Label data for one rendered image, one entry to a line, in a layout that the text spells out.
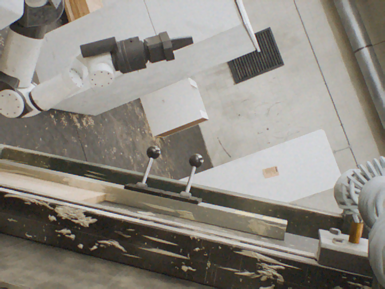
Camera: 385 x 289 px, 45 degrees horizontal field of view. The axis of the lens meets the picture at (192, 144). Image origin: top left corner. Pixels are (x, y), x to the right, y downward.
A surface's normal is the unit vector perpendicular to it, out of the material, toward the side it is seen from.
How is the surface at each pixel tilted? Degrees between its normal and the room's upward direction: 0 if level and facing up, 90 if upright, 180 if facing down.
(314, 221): 90
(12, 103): 90
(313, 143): 90
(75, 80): 7
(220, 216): 90
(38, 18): 54
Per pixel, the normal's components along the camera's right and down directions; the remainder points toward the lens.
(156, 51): 0.16, 0.47
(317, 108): -0.24, -0.03
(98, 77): 0.23, 0.77
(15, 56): -0.10, 0.33
